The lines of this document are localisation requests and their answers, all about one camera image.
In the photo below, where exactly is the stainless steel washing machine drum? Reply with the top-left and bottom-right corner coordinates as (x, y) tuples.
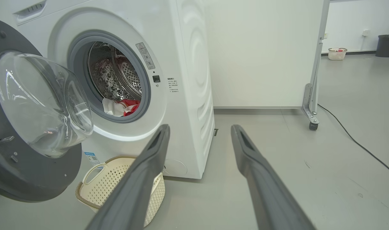
(87, 42), (142, 117)

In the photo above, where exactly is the grey warning sticker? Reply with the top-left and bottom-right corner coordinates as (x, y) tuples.
(136, 42), (156, 70)

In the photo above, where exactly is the cream perforated laundry basket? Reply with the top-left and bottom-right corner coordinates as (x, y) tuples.
(76, 156), (166, 227)

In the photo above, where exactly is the round filter cover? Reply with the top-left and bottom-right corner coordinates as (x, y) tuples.
(164, 159), (188, 176)

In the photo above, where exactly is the detergent drawer handle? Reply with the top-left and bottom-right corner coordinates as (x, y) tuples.
(14, 0), (47, 17)

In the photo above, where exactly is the thin black floor cable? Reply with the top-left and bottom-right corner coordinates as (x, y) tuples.
(318, 104), (389, 178)

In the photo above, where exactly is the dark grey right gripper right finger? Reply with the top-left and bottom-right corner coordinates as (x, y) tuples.
(231, 125), (316, 230)

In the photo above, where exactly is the white partition panel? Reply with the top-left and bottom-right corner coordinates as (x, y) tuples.
(204, 0), (330, 110)

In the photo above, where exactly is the dark grey trash bin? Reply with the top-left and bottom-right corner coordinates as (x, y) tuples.
(375, 34), (389, 58)

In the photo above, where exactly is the blue energy label sticker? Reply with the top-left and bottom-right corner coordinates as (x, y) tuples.
(84, 152), (101, 165)

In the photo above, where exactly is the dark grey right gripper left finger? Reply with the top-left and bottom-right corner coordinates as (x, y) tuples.
(86, 125), (171, 230)

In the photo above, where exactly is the small white laundry basket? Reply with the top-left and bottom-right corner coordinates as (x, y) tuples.
(328, 47), (348, 61)

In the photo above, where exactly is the dark grey glass washer door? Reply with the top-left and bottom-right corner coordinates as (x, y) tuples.
(0, 18), (94, 202)

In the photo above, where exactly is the red white striped garment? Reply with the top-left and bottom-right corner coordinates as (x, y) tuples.
(102, 97), (125, 116)

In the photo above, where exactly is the metal partition leg with caster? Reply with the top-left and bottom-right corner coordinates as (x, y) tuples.
(302, 83), (320, 131)

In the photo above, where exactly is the white front-load washing machine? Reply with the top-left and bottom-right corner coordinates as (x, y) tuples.
(0, 0), (215, 179)

